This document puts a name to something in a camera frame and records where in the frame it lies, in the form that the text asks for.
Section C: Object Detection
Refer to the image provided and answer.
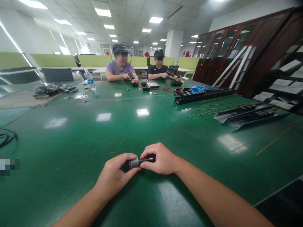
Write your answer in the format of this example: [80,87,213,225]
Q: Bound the person's right hand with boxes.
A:
[139,142,182,176]

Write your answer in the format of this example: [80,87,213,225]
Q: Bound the person's left hand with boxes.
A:
[97,153,142,198]

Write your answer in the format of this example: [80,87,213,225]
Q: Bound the grey cylindrical motor with shaft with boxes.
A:
[128,155,156,170]

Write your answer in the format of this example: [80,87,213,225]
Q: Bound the bundle of thin brass rods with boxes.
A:
[186,97,252,119]

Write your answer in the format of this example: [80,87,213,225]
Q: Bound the blue packet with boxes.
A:
[190,85,207,94]

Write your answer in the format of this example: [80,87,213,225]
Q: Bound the clear plastic water bottle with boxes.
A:
[84,69,99,96]

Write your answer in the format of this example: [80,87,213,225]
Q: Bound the black metal trays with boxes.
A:
[214,102,291,131]

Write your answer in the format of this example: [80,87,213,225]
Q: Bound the thin brass rod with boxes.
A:
[254,120,303,156]
[231,118,303,152]

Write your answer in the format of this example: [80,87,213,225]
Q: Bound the pile of electronic parts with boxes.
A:
[33,83,79,99]

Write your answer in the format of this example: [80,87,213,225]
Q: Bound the grey office chair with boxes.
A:
[41,68,74,84]

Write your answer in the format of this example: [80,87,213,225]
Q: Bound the white stepladder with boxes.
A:
[211,44,257,90]

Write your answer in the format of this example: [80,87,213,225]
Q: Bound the grey cloth mat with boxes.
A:
[0,89,60,110]

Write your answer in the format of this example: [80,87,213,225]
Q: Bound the green partition desks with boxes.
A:
[0,52,201,82]

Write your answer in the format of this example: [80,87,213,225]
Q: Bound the dark display rack with plaques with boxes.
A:
[252,44,303,114]

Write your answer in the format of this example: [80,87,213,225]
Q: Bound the dark wooden glass-door cabinet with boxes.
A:
[192,6,303,96]

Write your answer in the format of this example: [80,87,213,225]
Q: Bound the long black cable tray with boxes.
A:
[174,88,237,105]

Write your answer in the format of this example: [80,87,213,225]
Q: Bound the thin loose wires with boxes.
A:
[69,89,92,104]

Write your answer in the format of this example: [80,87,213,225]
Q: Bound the black coiled cable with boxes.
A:
[0,128,19,149]

